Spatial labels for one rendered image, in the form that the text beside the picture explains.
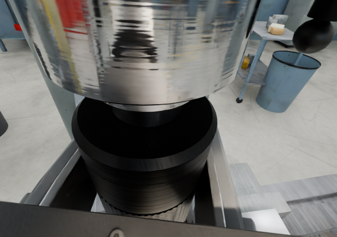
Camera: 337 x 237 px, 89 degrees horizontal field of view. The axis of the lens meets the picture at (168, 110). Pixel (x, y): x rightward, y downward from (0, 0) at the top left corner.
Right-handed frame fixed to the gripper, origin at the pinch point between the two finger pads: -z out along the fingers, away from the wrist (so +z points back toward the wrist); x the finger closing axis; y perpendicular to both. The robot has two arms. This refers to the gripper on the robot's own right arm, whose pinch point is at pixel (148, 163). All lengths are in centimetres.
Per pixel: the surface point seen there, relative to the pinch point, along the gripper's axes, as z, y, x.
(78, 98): -29.8, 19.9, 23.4
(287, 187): -18.9, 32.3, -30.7
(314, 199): -17, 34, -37
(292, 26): -446, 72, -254
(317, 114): -176, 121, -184
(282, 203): -9.3, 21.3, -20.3
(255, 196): -10.0, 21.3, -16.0
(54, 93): -30.4, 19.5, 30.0
